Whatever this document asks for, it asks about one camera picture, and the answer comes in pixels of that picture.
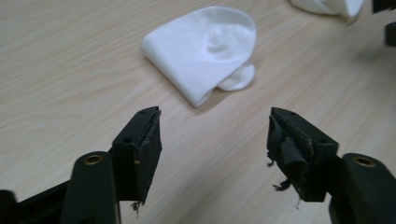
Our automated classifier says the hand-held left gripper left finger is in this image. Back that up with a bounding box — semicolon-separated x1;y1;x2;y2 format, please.
59;105;163;224

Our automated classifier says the white sock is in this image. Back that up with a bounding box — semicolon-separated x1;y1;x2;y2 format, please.
139;6;258;108
289;0;366;19

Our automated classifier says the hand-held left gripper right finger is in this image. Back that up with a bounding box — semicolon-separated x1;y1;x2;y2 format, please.
266;106;396;224

